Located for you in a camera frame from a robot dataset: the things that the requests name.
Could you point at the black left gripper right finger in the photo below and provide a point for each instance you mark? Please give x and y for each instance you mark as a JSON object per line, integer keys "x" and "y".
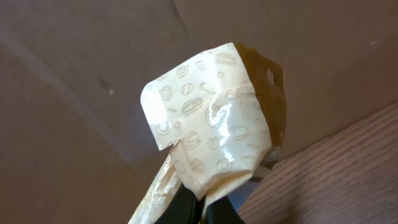
{"x": 222, "y": 212}

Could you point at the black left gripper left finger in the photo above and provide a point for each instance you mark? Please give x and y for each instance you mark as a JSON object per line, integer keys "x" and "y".
{"x": 184, "y": 208}

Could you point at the brown snack packet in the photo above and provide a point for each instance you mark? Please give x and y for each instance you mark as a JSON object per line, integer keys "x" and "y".
{"x": 220, "y": 114}

